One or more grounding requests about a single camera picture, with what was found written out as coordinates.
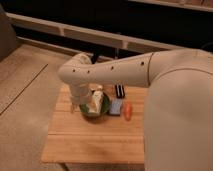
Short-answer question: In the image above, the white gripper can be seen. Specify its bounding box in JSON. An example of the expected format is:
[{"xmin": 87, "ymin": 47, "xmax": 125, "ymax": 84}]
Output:
[{"xmin": 69, "ymin": 84, "xmax": 92, "ymax": 112}]

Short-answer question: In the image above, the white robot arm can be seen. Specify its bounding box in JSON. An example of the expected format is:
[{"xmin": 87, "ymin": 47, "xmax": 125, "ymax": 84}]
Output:
[{"xmin": 59, "ymin": 48, "xmax": 213, "ymax": 171}]

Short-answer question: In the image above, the white bottle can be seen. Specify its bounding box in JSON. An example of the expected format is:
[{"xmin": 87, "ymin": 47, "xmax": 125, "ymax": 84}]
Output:
[{"xmin": 87, "ymin": 86, "xmax": 104, "ymax": 114}]

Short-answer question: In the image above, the dark green bowl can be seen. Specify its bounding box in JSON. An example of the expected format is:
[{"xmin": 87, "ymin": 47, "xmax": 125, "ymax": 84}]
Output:
[{"xmin": 79, "ymin": 92, "xmax": 111, "ymax": 118}]

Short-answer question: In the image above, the blue sponge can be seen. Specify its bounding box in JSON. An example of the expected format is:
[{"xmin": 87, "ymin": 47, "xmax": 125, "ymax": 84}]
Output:
[{"xmin": 109, "ymin": 99, "xmax": 123, "ymax": 115}]

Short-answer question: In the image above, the wooden table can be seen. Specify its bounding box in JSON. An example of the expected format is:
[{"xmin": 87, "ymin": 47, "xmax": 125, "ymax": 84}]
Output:
[{"xmin": 41, "ymin": 85, "xmax": 147, "ymax": 165}]

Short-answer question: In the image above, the orange carrot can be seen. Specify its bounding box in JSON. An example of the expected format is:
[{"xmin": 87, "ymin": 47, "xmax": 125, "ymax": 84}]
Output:
[{"xmin": 124, "ymin": 103, "xmax": 132, "ymax": 121}]

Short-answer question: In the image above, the black floor bracket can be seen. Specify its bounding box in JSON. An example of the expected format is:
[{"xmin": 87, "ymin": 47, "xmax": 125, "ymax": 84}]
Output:
[{"xmin": 91, "ymin": 53, "xmax": 100, "ymax": 64}]

